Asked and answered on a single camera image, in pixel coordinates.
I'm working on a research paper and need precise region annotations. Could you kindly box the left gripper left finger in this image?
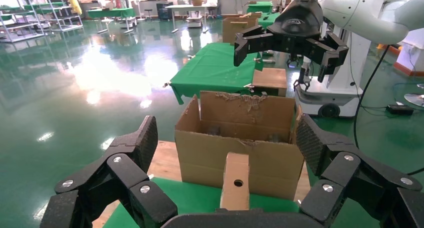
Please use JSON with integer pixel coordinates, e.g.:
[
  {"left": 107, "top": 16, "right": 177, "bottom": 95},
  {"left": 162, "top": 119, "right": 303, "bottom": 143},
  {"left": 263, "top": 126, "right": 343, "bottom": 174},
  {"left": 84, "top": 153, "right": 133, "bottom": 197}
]
[{"left": 39, "top": 115, "right": 179, "bottom": 228}]

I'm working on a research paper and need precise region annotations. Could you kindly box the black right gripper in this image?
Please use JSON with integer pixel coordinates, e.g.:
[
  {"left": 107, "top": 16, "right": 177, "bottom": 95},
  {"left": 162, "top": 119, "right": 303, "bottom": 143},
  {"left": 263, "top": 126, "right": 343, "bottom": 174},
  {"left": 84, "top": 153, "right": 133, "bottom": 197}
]
[{"left": 233, "top": 0, "right": 350, "bottom": 83}]

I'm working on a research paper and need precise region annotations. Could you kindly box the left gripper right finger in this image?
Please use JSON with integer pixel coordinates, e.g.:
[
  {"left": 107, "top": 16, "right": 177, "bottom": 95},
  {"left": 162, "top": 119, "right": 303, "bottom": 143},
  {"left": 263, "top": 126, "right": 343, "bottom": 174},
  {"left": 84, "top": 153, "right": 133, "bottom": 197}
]
[{"left": 295, "top": 113, "right": 424, "bottom": 228}]

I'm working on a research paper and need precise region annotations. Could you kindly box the long cardboard box with hole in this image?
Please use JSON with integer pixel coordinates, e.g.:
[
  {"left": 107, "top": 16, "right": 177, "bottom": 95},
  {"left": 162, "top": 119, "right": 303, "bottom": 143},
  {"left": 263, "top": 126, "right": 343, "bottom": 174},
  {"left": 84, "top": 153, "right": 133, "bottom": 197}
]
[{"left": 219, "top": 152, "right": 250, "bottom": 211}]

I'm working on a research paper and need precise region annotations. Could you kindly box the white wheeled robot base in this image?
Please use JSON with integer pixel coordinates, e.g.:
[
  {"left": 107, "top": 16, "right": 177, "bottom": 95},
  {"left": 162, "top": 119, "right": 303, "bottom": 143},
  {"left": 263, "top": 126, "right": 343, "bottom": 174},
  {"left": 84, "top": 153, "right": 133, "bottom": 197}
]
[
  {"left": 185, "top": 15, "right": 204, "bottom": 29},
  {"left": 118, "top": 16, "right": 139, "bottom": 30}
]

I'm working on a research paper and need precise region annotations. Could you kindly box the brown wooden box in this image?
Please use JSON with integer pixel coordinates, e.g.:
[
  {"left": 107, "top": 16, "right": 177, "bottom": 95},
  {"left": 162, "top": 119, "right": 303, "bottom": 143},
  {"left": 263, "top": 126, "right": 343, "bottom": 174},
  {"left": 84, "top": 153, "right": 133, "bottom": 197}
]
[{"left": 251, "top": 67, "right": 288, "bottom": 98}]

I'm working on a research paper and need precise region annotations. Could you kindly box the brown cardboard carton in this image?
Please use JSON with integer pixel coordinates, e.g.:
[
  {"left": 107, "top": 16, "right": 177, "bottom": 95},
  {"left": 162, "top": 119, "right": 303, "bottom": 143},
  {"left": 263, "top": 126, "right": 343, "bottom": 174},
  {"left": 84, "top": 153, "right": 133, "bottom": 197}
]
[{"left": 222, "top": 13, "right": 260, "bottom": 46}]

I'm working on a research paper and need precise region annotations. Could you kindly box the large open cardboard carton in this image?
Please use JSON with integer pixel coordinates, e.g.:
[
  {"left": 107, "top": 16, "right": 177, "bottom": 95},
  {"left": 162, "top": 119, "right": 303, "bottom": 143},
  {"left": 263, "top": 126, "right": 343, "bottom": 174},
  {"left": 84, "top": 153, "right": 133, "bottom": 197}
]
[{"left": 174, "top": 90, "right": 305, "bottom": 201}]

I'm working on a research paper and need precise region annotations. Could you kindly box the green cloth covered table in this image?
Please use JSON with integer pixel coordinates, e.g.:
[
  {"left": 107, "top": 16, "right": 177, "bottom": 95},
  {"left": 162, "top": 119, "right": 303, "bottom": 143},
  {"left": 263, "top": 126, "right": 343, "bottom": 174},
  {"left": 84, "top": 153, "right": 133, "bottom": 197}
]
[
  {"left": 246, "top": 0, "right": 275, "bottom": 15},
  {"left": 87, "top": 7, "right": 137, "bottom": 35},
  {"left": 257, "top": 12, "right": 282, "bottom": 30}
]

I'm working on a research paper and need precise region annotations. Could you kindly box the white wheeled robot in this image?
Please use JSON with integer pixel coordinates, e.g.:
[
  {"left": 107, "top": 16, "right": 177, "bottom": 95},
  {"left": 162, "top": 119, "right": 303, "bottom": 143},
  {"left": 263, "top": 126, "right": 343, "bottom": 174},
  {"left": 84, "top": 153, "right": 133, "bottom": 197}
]
[{"left": 293, "top": 31, "right": 373, "bottom": 119}]

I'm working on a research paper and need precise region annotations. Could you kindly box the long white counter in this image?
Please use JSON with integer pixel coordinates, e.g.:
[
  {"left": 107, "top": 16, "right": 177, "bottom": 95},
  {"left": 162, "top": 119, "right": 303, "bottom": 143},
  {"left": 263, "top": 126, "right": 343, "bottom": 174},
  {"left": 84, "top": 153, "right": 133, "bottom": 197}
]
[{"left": 219, "top": 0, "right": 283, "bottom": 16}]

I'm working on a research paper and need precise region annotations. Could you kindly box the green tablecloth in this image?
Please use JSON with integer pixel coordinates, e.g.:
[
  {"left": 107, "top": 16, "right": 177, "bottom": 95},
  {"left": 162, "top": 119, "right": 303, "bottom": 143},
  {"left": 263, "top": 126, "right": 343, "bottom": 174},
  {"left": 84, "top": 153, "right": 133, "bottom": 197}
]
[
  {"left": 102, "top": 177, "right": 382, "bottom": 228},
  {"left": 169, "top": 42, "right": 265, "bottom": 105}
]

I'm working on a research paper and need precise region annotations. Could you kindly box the black power adapter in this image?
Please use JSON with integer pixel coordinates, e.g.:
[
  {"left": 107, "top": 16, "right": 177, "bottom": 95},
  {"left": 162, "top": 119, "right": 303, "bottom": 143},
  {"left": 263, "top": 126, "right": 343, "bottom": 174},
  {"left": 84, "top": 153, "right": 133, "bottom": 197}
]
[{"left": 385, "top": 102, "right": 415, "bottom": 116}]

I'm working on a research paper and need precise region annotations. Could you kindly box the white table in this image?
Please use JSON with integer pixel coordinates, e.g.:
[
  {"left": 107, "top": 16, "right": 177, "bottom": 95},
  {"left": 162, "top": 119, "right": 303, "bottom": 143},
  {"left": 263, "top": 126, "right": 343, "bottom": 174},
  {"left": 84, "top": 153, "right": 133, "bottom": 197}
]
[{"left": 165, "top": 3, "right": 213, "bottom": 35}]

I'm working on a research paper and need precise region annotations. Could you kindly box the white cabinet orange base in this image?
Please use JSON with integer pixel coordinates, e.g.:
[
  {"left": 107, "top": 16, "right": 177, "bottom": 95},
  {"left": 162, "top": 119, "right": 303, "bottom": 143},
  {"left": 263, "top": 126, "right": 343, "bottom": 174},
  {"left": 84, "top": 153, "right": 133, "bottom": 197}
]
[{"left": 393, "top": 28, "right": 424, "bottom": 78}]

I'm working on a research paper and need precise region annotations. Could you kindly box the dark storage cabinet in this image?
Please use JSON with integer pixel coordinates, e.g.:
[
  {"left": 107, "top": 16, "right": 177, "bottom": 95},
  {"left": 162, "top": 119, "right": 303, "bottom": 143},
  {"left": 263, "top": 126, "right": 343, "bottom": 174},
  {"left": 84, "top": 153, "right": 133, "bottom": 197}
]
[{"left": 155, "top": 1, "right": 174, "bottom": 21}]

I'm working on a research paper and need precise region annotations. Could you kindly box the white metal shelf rack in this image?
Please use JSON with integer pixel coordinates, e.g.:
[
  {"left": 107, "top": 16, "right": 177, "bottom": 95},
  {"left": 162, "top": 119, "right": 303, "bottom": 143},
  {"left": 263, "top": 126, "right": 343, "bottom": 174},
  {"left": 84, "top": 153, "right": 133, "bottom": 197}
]
[
  {"left": 0, "top": 0, "right": 46, "bottom": 44},
  {"left": 31, "top": 0, "right": 84, "bottom": 33}
]

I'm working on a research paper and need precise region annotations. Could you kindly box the thin black cable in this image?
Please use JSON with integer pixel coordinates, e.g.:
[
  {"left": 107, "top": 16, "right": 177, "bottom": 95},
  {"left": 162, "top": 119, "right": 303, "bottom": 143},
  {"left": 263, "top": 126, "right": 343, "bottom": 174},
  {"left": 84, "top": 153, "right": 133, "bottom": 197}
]
[{"left": 406, "top": 166, "right": 424, "bottom": 177}]

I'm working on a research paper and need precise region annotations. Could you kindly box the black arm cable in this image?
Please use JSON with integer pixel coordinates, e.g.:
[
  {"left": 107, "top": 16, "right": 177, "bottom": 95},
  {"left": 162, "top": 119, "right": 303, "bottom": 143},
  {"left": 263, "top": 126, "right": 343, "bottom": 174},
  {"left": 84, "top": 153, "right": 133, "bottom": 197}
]
[{"left": 352, "top": 44, "right": 392, "bottom": 150}]

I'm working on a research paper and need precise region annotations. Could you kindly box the round metal base plate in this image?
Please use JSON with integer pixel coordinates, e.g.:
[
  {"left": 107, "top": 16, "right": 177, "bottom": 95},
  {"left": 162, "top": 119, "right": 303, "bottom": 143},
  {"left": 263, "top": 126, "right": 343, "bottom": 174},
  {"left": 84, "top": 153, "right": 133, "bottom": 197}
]
[{"left": 403, "top": 92, "right": 424, "bottom": 108}]

